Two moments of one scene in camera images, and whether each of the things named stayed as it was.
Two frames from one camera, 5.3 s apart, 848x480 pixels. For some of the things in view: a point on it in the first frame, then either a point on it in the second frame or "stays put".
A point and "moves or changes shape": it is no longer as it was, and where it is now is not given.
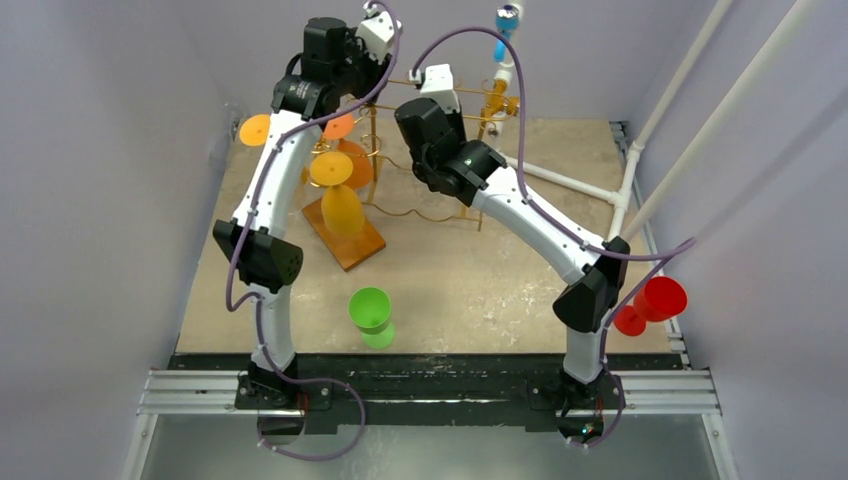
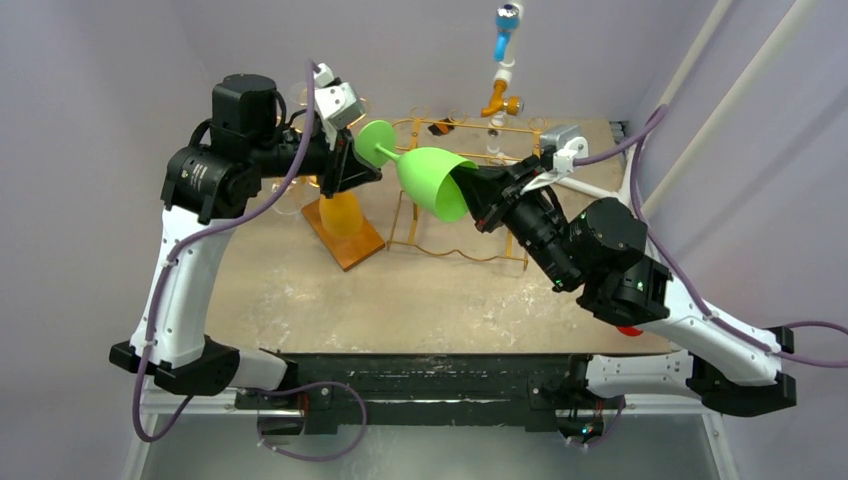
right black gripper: [416, 116] → [502, 201]
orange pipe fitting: [498, 102] stays put
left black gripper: [376, 70] → [343, 168]
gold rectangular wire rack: [481, 160] → [456, 121]
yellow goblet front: [341, 207] stays put
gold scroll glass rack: [321, 146] moves or changes shape
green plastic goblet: [369, 311] → [425, 174]
